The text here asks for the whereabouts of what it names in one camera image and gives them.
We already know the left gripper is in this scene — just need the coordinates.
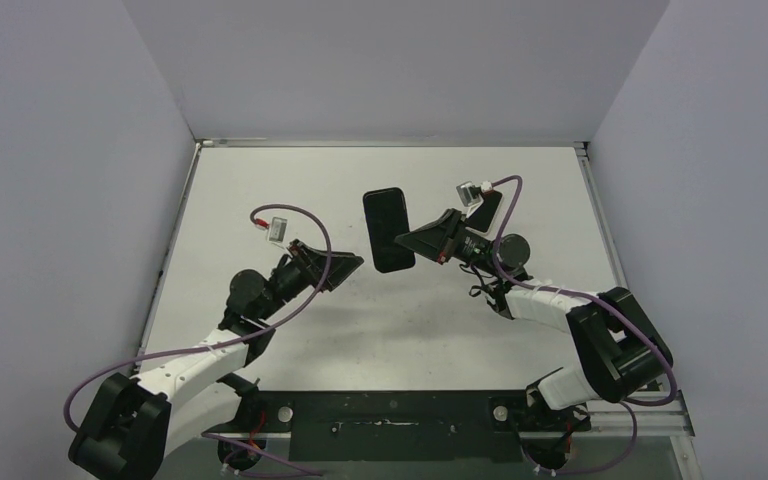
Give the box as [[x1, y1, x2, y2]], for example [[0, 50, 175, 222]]
[[258, 239, 363, 321]]

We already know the black phone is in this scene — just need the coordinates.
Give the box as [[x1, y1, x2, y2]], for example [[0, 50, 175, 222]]
[[362, 187, 416, 274]]

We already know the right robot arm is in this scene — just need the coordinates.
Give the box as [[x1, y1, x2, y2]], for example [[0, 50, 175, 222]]
[[395, 209, 678, 429]]

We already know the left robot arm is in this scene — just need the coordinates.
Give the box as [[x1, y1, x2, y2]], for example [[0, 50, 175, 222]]
[[68, 240, 364, 479]]

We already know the phone in beige case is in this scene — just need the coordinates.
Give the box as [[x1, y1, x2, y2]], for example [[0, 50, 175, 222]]
[[465, 191, 503, 234]]

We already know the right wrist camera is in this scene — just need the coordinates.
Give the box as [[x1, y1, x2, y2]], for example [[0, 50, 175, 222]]
[[455, 181, 494, 211]]

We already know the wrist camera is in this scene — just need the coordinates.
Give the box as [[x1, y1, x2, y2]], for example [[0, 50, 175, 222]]
[[253, 217, 288, 244], [455, 181, 494, 211]]

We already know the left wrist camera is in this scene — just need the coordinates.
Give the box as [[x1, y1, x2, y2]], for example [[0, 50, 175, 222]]
[[253, 217, 288, 244]]

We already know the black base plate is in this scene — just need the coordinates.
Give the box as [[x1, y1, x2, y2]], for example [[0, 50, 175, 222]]
[[251, 390, 544, 465]]

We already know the aluminium frame rail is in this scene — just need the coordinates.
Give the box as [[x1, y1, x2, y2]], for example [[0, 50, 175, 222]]
[[583, 392, 695, 438]]

